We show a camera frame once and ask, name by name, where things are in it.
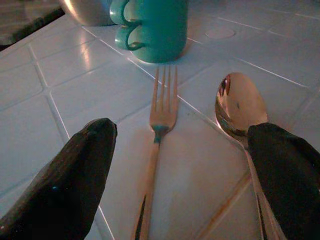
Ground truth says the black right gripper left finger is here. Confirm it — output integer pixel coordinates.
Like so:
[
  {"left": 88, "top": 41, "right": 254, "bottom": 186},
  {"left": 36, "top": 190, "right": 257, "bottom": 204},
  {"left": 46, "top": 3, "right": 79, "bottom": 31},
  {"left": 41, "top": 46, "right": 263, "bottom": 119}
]
[{"left": 0, "top": 117, "right": 118, "bottom": 240}]

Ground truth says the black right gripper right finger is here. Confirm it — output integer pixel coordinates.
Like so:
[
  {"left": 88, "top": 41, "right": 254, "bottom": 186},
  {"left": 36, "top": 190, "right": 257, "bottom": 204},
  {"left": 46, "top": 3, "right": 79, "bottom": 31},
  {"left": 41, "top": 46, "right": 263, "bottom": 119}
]
[{"left": 247, "top": 122, "right": 320, "bottom": 240}]

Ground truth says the silver metal spoon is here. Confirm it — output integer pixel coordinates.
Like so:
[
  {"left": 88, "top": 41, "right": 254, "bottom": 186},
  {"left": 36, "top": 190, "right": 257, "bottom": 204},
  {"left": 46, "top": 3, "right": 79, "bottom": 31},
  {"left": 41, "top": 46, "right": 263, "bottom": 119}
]
[{"left": 214, "top": 72, "right": 288, "bottom": 240}]

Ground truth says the silver metal fork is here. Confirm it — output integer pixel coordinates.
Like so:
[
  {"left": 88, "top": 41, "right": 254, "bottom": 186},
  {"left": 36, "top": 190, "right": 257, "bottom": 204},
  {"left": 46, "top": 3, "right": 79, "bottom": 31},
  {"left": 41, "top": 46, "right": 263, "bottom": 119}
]
[{"left": 130, "top": 65, "right": 179, "bottom": 240}]

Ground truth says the grey metal bowl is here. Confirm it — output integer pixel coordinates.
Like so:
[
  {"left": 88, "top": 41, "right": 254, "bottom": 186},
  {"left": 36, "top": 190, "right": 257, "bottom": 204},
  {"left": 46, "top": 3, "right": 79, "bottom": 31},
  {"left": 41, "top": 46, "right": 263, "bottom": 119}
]
[{"left": 59, "top": 0, "right": 118, "bottom": 27}]

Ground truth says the teal plastic mug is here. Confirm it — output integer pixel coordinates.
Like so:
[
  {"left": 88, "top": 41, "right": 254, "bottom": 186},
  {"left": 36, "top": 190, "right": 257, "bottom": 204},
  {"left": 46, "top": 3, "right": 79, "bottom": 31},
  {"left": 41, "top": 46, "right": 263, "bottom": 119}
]
[{"left": 109, "top": 0, "right": 189, "bottom": 64}]

